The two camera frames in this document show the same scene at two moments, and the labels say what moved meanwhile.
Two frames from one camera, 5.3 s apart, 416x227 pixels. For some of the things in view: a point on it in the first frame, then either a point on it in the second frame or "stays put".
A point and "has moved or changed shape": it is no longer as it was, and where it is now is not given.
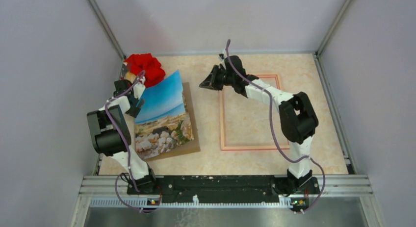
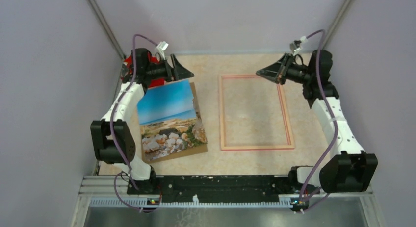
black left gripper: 134,112 -> 178,72
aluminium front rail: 334,186 stays put
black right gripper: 211,82 -> 277,72
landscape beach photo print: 163,123 has moved or changed shape
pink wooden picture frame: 234,147 stays put
